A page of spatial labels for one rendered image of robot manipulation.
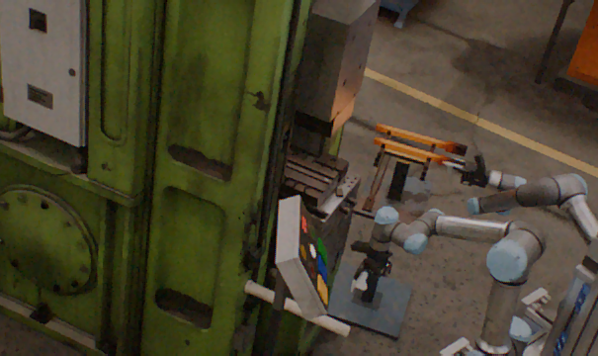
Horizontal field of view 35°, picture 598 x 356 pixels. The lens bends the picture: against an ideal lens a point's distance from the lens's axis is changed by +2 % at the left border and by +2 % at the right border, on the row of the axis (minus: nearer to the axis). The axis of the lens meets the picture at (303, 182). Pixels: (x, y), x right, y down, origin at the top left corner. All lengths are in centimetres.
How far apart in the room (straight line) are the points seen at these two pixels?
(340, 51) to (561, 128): 353
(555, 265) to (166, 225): 242
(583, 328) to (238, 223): 127
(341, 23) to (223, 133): 59
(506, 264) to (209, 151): 121
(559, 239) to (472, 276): 70
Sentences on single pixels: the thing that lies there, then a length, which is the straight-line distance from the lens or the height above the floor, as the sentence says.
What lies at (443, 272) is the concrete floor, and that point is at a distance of 501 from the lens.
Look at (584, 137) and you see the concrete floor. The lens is 656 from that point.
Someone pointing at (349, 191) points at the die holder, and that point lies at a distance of 383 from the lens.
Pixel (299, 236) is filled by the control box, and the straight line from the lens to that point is 310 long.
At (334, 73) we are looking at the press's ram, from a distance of 329.
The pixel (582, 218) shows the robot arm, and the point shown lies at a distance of 379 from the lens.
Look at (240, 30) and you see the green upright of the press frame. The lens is 316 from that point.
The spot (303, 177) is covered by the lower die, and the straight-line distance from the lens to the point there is 373.
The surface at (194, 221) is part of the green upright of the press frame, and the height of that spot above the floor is 84.
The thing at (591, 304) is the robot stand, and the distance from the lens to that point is 320.
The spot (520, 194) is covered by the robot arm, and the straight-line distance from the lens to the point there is 382.
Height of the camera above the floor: 316
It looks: 36 degrees down
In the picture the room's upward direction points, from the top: 11 degrees clockwise
